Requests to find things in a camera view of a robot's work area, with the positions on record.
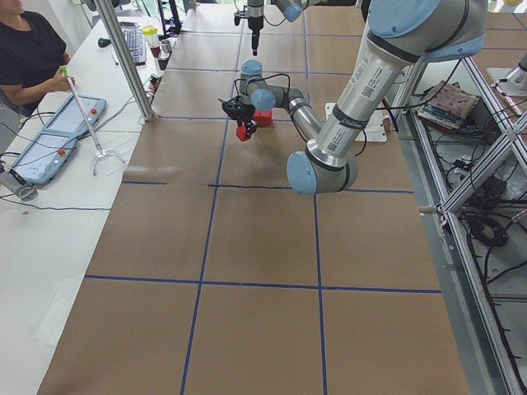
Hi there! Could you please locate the reacher grabber stick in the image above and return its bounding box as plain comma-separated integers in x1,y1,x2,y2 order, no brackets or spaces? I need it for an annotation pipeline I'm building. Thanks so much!
59,65,126,177

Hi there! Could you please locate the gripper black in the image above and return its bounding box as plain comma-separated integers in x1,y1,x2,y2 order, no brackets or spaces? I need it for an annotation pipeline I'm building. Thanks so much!
236,103,258,136
248,16,264,56

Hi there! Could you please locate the person in black shirt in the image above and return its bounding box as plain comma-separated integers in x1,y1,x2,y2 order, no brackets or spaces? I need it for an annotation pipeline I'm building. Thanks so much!
1,0,71,114

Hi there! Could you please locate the yellow lid cup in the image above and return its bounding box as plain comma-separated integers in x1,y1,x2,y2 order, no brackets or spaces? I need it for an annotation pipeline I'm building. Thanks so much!
142,25,160,49

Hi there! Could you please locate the black keyboard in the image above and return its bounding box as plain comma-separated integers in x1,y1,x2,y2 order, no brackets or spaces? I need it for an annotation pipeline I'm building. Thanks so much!
122,28,146,66

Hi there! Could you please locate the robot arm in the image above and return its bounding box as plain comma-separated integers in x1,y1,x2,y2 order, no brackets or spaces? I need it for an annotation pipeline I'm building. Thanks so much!
240,0,321,56
222,1,487,195

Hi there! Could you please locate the red block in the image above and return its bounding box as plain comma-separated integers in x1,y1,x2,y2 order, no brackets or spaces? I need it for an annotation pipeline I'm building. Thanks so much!
253,110,273,128
236,124,252,142

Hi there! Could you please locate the white pedestal column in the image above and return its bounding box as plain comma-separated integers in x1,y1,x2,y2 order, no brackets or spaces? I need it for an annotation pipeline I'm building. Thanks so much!
324,101,389,143

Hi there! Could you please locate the teach pendant near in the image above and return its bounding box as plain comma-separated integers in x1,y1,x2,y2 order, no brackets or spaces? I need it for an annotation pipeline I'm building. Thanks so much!
12,131,78,185

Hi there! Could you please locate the teach pendant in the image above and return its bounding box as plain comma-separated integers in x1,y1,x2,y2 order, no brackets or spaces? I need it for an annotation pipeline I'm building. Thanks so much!
43,95,107,137
12,131,78,185

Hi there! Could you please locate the metal cup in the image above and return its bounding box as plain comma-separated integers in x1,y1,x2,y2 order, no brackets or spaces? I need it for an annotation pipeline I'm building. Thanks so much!
160,39,172,55

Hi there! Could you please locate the teach pendant far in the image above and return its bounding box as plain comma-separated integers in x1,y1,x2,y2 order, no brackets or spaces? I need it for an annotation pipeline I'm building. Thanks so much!
43,95,107,137

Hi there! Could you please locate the aluminium frame post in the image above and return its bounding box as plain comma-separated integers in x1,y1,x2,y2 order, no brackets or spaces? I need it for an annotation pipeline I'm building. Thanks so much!
94,0,154,121

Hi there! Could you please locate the stack of books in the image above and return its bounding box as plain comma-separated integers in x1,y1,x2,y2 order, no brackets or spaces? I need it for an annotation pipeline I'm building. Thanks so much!
417,80,479,130

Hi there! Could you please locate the computer mouse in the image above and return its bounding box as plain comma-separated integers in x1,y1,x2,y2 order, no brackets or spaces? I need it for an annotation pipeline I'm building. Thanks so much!
97,37,111,48

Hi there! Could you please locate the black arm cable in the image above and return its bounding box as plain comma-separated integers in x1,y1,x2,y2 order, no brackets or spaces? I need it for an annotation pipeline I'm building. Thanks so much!
232,72,291,104

